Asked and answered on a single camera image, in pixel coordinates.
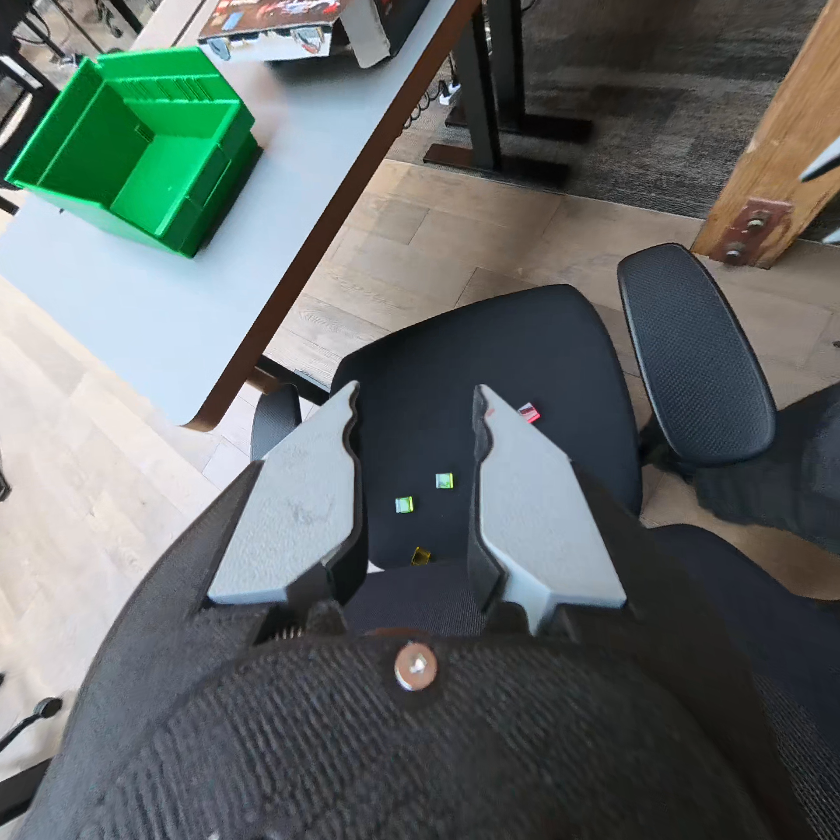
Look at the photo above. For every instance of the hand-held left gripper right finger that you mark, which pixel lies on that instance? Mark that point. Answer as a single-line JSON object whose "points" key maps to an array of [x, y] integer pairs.
{"points": [[541, 512]]}

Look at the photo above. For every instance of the wooden post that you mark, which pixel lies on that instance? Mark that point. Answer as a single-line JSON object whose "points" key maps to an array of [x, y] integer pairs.
{"points": [[781, 131]]}

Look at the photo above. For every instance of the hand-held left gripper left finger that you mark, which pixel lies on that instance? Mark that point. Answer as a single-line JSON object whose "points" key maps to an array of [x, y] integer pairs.
{"points": [[289, 505]]}

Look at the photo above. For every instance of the green transparent cube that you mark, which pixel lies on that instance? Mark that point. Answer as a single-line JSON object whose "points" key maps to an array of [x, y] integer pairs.
{"points": [[445, 480], [403, 504]]}

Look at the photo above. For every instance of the grey desk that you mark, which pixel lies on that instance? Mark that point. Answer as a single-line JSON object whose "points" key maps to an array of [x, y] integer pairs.
{"points": [[197, 315]]}

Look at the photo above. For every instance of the yellow transparent cube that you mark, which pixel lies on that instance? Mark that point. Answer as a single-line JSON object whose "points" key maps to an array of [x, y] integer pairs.
{"points": [[420, 556]]}

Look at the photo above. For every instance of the printed cardboard box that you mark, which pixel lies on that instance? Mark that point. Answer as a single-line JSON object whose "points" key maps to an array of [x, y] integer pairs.
{"points": [[275, 19]]}

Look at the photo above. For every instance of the black desk leg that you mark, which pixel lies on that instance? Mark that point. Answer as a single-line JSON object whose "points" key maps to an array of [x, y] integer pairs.
{"points": [[476, 98], [508, 65]]}

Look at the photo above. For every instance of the rusty metal bracket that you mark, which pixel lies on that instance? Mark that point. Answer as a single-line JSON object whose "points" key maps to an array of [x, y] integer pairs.
{"points": [[754, 229]]}

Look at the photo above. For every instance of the green plastic bin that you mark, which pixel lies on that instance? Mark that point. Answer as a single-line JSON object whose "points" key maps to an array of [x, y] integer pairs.
{"points": [[157, 177]]}

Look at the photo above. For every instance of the black chair base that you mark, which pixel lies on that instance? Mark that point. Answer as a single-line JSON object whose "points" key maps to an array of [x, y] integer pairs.
{"points": [[43, 709]]}

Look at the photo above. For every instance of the white power strip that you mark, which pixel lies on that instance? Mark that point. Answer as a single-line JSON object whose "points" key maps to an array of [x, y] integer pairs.
{"points": [[448, 93]]}

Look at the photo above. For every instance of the red transparent cube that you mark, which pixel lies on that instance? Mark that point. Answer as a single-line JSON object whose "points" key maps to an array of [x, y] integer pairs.
{"points": [[529, 412]]}

